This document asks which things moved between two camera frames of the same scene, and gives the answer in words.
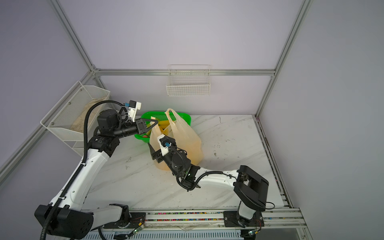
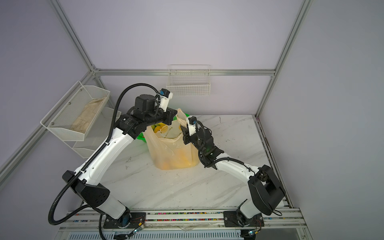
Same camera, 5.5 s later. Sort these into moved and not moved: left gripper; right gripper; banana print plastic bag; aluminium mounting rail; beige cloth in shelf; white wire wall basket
Moved: right gripper; left gripper
Not moved: aluminium mounting rail; banana print plastic bag; beige cloth in shelf; white wire wall basket
